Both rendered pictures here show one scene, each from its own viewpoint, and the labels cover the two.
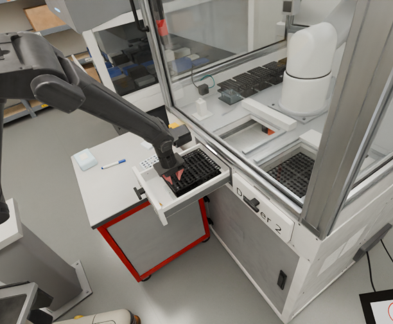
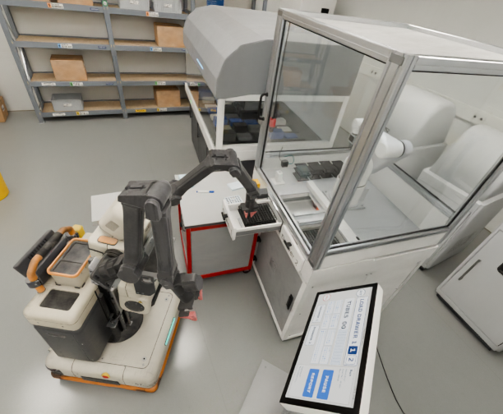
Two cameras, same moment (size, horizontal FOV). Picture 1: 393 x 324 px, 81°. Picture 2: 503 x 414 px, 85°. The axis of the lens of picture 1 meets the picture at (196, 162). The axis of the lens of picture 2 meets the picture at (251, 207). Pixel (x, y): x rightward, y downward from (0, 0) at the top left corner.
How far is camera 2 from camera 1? 84 cm
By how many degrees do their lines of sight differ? 1
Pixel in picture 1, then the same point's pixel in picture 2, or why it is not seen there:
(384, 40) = (343, 193)
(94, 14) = (231, 90)
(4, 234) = not seen: hidden behind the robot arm
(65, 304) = not seen: hidden behind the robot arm
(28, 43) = (233, 154)
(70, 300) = not seen: hidden behind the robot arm
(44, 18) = (169, 38)
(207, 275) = (238, 295)
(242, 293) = (260, 315)
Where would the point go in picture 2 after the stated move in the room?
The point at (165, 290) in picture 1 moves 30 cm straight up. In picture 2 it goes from (205, 294) to (205, 273)
